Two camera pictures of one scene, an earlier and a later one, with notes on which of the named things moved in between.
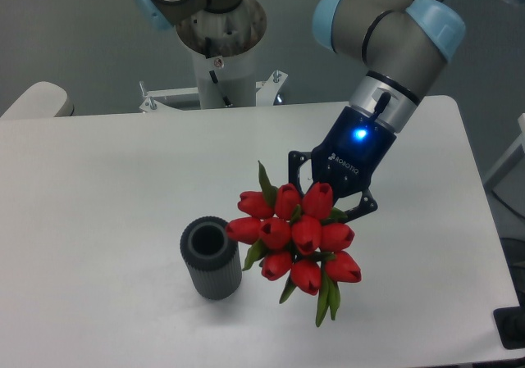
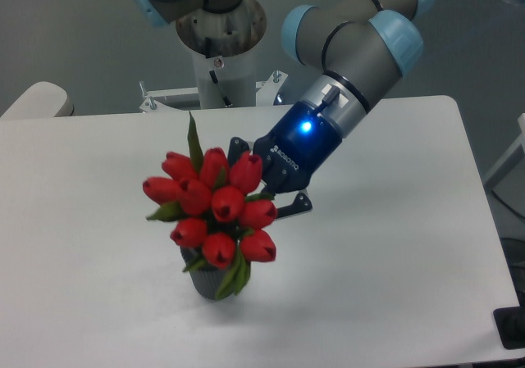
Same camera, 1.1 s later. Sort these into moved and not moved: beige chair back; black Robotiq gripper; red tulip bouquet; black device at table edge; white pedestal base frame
Moved: black Robotiq gripper; red tulip bouquet
Not moved: white pedestal base frame; black device at table edge; beige chair back
